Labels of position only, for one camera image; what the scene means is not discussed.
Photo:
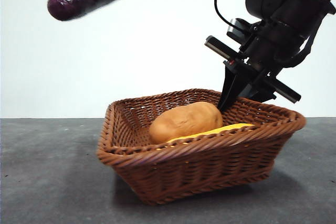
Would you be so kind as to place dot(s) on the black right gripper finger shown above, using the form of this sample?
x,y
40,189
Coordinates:
x,y
258,91
229,87

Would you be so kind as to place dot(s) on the purple eggplant with green stem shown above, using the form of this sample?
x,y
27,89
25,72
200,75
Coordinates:
x,y
71,3

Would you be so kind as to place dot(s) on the yellow corn cob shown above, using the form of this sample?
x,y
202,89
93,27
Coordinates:
x,y
231,128

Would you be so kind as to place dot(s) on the brown potato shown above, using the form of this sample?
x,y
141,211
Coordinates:
x,y
186,123

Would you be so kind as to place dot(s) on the brown wicker basket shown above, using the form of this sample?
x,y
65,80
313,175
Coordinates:
x,y
197,174

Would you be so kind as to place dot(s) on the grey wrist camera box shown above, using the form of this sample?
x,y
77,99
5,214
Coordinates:
x,y
237,28

